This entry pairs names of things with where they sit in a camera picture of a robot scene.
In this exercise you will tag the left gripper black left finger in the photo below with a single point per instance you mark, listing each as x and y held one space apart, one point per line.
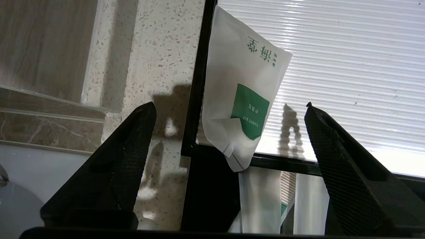
109 179

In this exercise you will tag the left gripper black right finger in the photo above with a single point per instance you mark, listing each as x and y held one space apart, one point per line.
358 192

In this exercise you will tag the small green-label sachet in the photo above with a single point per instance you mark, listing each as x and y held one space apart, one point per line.
239 83

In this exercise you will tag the black amenity tray box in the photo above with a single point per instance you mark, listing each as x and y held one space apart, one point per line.
196 99

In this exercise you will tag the green-label comb packet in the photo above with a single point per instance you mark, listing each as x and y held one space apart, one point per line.
287 189

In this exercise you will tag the grey round bin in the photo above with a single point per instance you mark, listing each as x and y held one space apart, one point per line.
16 209

